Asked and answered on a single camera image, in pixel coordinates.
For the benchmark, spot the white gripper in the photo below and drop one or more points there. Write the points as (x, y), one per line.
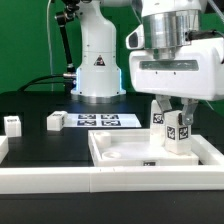
(196, 72)

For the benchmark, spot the white square tabletop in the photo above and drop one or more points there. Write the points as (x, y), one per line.
(131, 147)

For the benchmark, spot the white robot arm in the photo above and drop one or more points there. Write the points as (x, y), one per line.
(170, 55)

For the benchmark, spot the AprilTag base sheet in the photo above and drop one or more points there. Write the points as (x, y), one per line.
(102, 120)

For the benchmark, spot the white U-shaped obstacle wall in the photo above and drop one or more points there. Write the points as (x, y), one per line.
(209, 175)

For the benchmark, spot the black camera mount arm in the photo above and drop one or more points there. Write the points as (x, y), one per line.
(62, 18)

